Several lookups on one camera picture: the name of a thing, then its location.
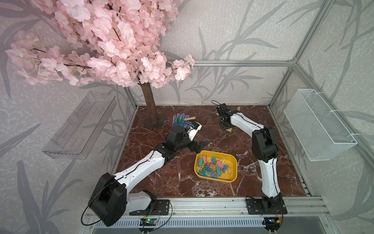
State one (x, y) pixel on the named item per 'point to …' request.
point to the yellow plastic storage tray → (231, 160)
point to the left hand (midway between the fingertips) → (202, 137)
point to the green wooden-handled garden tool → (178, 121)
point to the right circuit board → (272, 224)
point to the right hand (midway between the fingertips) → (227, 123)
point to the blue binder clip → (224, 168)
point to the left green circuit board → (148, 222)
